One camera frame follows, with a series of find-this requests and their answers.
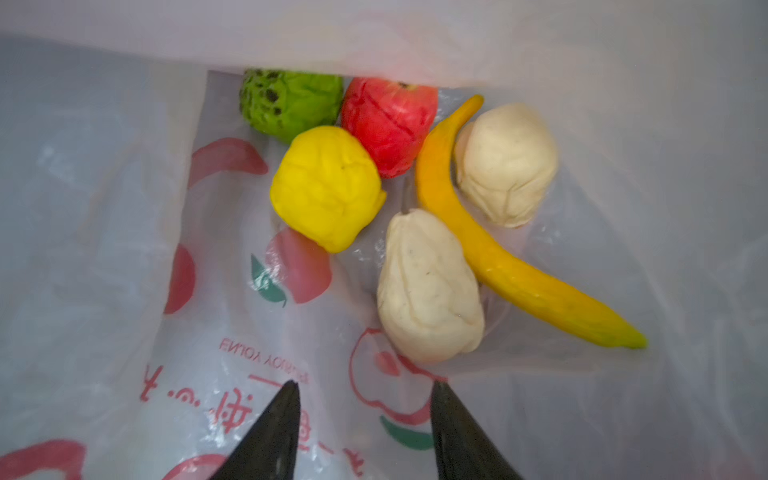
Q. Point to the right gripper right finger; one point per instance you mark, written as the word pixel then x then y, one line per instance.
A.
pixel 462 449

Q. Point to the beige round fake fruit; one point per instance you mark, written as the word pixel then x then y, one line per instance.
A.
pixel 506 160

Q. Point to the yellow fake lemon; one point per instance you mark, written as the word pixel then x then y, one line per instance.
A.
pixel 327 188

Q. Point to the pink plastic fruit-print bag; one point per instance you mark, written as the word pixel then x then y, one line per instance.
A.
pixel 152 303

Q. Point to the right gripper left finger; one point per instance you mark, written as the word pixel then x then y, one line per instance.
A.
pixel 269 449

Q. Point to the yellow fake banana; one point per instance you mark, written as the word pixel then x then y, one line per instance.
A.
pixel 528 288

